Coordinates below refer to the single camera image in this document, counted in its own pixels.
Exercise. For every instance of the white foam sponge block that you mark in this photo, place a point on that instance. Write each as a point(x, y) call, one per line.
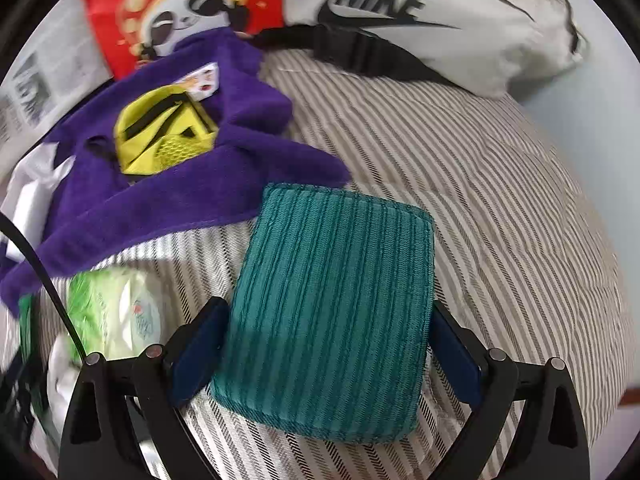
point(27, 210)

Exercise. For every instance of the green tissue pack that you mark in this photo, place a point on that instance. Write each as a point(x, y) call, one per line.
point(125, 310)

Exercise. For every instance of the folded newspaper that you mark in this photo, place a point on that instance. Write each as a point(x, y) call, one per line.
point(55, 70)

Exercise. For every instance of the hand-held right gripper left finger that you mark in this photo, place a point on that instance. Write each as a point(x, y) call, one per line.
point(197, 350)

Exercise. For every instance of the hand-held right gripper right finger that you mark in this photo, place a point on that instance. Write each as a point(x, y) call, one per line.
point(452, 355)

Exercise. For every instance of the purple towel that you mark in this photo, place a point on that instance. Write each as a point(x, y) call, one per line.
point(165, 200)

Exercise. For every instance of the striped bedsheet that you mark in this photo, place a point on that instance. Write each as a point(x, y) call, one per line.
point(500, 235)

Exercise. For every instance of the red paper carrier bag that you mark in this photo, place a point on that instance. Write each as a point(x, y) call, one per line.
point(150, 0)

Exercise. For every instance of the yellow black mesh pouch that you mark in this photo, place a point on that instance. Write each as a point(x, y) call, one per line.
point(160, 140)

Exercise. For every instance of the teal ribbed cloth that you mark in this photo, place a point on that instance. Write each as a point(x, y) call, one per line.
point(330, 310)

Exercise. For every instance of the fruit print card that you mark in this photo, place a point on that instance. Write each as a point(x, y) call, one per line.
point(200, 82)

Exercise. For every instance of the white waist bag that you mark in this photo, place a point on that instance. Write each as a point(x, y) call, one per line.
point(475, 25)

